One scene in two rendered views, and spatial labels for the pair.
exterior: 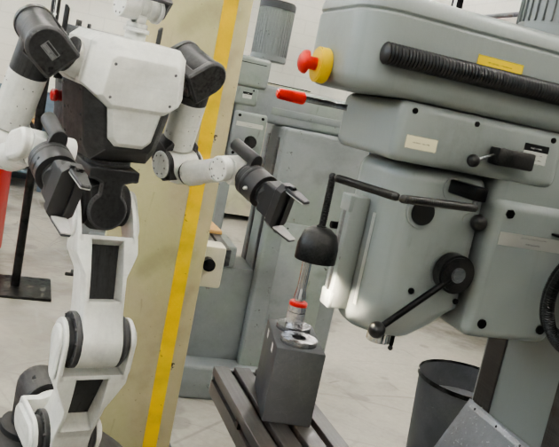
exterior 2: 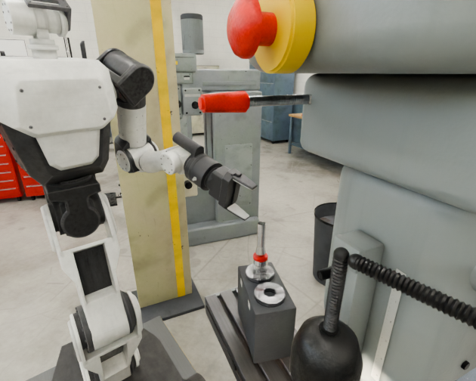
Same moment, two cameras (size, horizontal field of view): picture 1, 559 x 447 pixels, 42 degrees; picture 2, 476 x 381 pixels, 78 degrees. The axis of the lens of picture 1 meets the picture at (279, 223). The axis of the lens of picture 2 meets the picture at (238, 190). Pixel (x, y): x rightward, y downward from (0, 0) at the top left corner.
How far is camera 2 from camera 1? 1.01 m
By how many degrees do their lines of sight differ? 13
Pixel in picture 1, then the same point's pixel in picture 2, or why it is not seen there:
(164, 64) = (81, 78)
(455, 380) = (332, 212)
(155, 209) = not seen: hidden behind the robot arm
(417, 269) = (475, 338)
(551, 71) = not seen: outside the picture
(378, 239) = (415, 313)
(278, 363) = (258, 324)
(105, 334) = (110, 322)
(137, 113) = (72, 133)
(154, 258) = (154, 194)
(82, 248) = (65, 264)
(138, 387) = (166, 263)
